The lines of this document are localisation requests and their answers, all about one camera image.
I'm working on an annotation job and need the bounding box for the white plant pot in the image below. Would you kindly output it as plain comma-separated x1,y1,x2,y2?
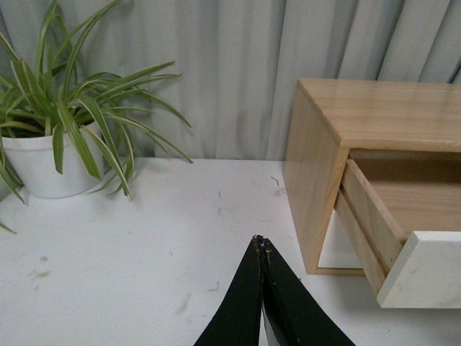
3,134,99,199

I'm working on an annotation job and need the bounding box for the wooden drawer cabinet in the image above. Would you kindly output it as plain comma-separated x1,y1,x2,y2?
284,79,460,275

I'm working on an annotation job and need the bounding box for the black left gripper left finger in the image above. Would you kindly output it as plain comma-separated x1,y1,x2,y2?
195,236,264,345

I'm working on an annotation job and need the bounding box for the white drawer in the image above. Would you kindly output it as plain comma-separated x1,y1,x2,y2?
335,158,460,309

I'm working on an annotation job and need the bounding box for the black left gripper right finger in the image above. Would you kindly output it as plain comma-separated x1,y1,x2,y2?
260,240,354,345

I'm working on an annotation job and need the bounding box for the green spider plant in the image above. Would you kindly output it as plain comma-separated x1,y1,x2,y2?
0,0,194,234

